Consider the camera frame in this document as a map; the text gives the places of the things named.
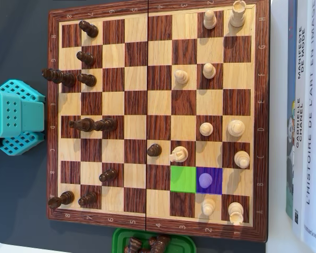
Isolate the light pawn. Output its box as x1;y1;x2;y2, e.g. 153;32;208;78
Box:
203;9;218;30
174;69;190;85
199;122;214;137
202;63;217;80
198;173;214;189
202;198;217;216

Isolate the teal perforated robot base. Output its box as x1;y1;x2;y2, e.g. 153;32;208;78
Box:
0;79;46;157

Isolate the tall dark chess piece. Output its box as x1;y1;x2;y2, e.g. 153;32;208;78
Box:
41;68;77;89

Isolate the wooden folding chessboard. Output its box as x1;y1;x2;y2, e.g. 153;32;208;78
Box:
46;0;270;243

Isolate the dark pawn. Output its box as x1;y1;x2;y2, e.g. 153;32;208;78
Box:
78;20;99;38
98;168;119;183
76;51;96;67
77;73;97;87
77;191;98;207
146;143;163;158

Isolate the light knight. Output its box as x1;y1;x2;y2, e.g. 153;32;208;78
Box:
169;145;189;163

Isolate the dark queen piece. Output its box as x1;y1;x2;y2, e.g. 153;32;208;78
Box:
68;117;95;133

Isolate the light rook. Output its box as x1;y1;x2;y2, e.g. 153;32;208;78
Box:
229;0;247;28
228;201;245;226

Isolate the green plastic tray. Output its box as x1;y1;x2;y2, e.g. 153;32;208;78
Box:
112;227;197;253

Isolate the dark rook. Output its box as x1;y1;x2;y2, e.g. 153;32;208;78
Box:
47;190;75;210

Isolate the Gabrielle Chanel book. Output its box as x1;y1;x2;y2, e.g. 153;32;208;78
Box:
285;0;310;233

